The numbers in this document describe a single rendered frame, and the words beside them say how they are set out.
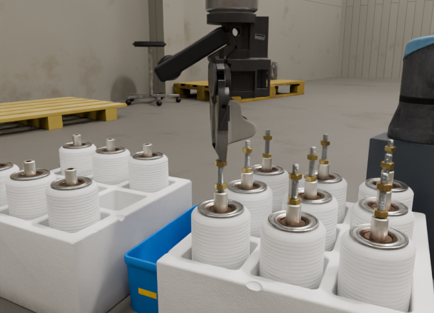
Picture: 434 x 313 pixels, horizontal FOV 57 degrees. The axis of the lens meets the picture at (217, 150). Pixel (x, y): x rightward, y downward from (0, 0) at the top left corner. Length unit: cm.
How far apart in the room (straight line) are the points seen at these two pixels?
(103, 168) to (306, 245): 60
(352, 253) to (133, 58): 408
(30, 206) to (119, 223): 18
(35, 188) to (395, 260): 65
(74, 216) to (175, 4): 396
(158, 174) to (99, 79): 335
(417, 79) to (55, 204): 79
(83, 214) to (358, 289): 49
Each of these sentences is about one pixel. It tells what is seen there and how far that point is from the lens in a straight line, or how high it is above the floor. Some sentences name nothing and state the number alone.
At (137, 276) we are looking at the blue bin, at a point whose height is 8.
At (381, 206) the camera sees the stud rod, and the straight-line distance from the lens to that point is 58.
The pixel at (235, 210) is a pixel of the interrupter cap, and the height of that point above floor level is 25.
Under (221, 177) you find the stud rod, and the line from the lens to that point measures 62.
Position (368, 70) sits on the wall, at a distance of 831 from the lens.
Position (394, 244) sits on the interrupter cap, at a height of 25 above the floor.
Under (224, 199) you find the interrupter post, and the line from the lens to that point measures 63.
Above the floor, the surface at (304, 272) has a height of 20.
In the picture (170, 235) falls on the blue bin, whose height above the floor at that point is 9.
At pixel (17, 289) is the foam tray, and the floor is 4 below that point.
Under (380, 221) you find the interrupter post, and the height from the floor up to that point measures 28.
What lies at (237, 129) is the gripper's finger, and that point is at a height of 39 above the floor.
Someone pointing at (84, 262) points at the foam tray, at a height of 13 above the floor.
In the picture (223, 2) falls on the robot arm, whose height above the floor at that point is 56.
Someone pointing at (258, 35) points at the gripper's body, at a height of 52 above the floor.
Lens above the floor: 50
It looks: 14 degrees down
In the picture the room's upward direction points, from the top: straight up
